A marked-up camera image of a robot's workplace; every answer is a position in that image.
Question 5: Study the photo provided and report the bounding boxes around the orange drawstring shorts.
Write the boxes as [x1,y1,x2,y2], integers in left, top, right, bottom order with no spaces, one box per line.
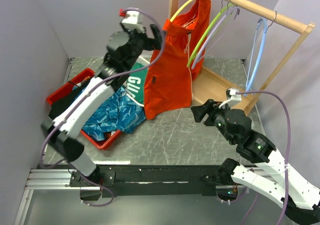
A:
[143,0,211,120]

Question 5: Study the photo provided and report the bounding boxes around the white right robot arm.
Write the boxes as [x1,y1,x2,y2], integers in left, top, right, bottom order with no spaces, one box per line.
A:
[191,99,320,225]

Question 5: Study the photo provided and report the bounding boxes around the blue patterned shorts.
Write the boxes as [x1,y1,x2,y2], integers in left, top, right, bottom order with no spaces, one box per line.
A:
[82,84,146,142]

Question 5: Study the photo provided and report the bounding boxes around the blue plastic hanger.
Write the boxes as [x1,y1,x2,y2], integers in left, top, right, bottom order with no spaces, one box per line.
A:
[245,11,278,92]

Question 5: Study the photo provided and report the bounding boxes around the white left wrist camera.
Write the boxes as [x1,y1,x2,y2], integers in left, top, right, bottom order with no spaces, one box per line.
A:
[120,11,145,33]

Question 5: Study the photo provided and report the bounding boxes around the purple plastic hanger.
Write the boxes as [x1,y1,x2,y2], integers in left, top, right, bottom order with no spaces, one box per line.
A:
[190,0,241,70]

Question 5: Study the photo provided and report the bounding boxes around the wooden clothes rack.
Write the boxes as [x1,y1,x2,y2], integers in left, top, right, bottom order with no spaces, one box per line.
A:
[168,0,317,116]

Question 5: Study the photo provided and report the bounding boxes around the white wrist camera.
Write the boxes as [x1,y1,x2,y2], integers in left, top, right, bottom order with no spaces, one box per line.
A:
[219,88,242,109]
[120,11,145,33]

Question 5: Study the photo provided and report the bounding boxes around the red plastic tray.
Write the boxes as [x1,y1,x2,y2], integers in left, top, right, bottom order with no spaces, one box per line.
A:
[46,68,122,150]

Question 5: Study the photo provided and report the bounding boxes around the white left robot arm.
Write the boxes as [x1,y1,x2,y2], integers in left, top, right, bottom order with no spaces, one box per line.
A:
[41,23,166,186]

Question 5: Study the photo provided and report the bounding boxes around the green plastic hanger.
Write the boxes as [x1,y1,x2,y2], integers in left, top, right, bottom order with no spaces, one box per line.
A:
[186,0,236,68]

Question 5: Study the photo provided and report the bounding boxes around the yellow plastic hanger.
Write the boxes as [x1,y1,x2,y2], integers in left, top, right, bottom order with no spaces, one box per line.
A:
[168,0,196,23]

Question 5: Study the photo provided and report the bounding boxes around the green shorts with white letters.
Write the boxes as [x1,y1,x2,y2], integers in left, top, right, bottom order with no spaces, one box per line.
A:
[126,62,148,105]

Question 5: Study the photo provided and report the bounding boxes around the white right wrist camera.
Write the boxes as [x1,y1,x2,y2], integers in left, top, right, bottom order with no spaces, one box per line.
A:
[219,88,242,109]

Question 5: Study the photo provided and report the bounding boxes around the black garment in tray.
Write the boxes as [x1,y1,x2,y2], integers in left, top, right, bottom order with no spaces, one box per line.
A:
[47,83,85,120]

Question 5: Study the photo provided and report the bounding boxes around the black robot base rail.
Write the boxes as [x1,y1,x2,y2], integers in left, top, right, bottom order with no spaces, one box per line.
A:
[37,163,248,201]

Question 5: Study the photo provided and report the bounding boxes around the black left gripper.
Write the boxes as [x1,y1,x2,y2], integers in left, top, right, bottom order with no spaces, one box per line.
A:
[120,20,167,71]

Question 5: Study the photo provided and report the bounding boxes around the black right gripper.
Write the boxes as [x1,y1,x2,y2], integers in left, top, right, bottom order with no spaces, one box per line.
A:
[189,97,235,144]

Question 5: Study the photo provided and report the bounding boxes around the white perforated plastic basket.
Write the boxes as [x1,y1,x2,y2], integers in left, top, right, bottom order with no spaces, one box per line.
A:
[136,56,150,67]

